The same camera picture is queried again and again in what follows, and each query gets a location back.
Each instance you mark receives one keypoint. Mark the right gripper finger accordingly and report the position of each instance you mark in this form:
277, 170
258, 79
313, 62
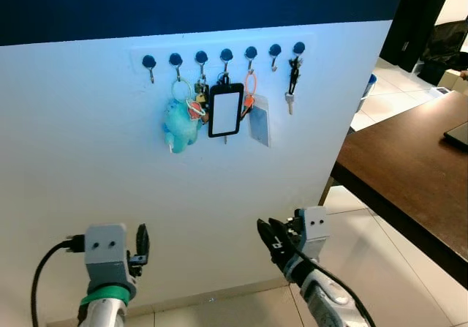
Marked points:
284, 229
267, 239

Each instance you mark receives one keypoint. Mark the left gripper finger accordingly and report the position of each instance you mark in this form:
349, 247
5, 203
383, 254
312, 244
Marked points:
142, 241

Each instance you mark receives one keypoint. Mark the black card holder white card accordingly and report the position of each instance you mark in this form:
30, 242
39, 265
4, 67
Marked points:
225, 111

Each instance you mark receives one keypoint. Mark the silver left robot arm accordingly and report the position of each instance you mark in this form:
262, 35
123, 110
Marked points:
102, 309

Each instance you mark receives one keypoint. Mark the dark brown wooden table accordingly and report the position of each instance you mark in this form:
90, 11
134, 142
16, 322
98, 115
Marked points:
409, 173

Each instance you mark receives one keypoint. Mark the black smartphone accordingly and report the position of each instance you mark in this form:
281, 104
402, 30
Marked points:
459, 137

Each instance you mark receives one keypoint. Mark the blue bucket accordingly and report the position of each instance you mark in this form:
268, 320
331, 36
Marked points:
368, 85

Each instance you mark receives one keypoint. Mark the small tan cardboard box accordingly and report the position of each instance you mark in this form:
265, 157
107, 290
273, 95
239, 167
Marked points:
457, 80

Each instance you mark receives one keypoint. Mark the black open bag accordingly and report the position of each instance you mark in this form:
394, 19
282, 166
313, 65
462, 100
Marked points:
450, 42

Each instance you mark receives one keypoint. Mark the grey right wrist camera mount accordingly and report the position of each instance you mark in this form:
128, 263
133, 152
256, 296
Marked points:
314, 228

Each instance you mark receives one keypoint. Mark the round blue wall hook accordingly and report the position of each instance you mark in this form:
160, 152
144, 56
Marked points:
149, 61
251, 51
226, 53
299, 47
201, 55
175, 58
275, 49

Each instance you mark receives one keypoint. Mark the white hook rail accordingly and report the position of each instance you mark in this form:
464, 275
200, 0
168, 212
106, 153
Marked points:
162, 49

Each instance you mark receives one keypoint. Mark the black wall panel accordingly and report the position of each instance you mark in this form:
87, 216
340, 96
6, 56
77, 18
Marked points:
413, 12

